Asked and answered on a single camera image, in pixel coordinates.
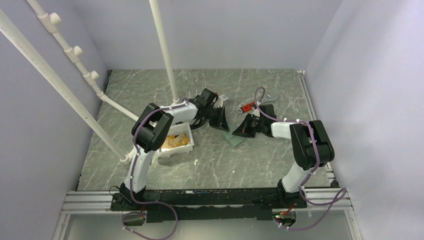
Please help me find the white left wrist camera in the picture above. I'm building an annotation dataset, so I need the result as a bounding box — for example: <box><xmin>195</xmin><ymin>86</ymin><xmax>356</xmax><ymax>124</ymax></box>
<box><xmin>213</xmin><ymin>94</ymin><xmax>229</xmax><ymax>108</ymax></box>

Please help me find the red handled adjustable wrench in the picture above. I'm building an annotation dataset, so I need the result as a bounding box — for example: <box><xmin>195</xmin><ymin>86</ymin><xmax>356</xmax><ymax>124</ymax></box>
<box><xmin>236</xmin><ymin>95</ymin><xmax>279</xmax><ymax>114</ymax></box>

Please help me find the aluminium extrusion frame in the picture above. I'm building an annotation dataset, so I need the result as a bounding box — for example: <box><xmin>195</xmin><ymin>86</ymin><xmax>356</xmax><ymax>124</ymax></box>
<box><xmin>52</xmin><ymin>191</ymin><xmax>112</xmax><ymax>240</ymax></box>

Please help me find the clear plastic tray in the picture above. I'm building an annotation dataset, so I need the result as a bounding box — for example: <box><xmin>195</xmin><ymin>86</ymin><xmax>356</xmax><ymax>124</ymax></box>
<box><xmin>157</xmin><ymin>122</ymin><xmax>194</xmax><ymax>158</ymax></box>

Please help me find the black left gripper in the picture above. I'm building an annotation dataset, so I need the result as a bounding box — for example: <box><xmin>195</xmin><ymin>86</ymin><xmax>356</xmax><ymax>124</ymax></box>
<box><xmin>204</xmin><ymin>105</ymin><xmax>230</xmax><ymax>133</ymax></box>

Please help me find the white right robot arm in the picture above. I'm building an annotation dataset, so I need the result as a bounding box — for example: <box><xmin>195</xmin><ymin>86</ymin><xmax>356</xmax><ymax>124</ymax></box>
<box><xmin>232</xmin><ymin>103</ymin><xmax>335</xmax><ymax>208</ymax></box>

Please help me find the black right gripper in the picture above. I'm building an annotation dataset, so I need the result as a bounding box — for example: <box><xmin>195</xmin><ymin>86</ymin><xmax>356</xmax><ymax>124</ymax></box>
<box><xmin>233</xmin><ymin>114</ymin><xmax>265</xmax><ymax>139</ymax></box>

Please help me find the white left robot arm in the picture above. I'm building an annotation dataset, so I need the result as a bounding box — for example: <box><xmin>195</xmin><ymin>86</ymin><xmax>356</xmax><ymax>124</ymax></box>
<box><xmin>119</xmin><ymin>88</ymin><xmax>230</xmax><ymax>210</ymax></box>

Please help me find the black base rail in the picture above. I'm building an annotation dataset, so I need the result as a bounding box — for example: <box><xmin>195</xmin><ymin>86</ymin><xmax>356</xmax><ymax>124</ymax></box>
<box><xmin>110</xmin><ymin>186</ymin><xmax>307</xmax><ymax>223</ymax></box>

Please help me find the white pvc pipe frame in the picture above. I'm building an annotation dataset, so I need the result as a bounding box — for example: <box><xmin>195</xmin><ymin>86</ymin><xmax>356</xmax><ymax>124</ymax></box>
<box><xmin>0</xmin><ymin>0</ymin><xmax>181</xmax><ymax>166</ymax></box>

